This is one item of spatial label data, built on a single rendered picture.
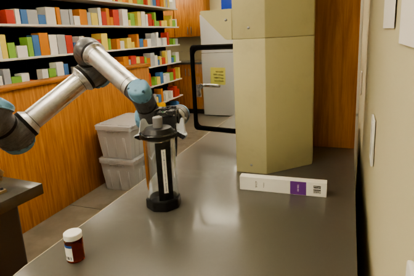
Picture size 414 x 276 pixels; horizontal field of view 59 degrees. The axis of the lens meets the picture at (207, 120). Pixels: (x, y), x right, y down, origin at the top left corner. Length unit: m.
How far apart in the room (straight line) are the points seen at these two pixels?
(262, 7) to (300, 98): 0.34
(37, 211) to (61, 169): 0.40
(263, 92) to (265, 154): 0.22
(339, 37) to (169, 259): 1.08
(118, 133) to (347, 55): 2.39
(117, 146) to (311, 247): 2.81
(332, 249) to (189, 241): 0.33
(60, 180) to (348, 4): 2.72
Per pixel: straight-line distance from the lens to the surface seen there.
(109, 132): 3.53
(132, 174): 3.54
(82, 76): 1.56
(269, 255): 0.88
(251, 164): 1.31
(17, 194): 1.39
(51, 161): 3.35
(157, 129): 1.02
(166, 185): 1.05
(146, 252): 0.91
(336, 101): 1.59
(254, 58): 1.23
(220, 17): 1.26
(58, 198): 3.48
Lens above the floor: 1.42
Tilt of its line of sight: 13 degrees down
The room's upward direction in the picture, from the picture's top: 3 degrees counter-clockwise
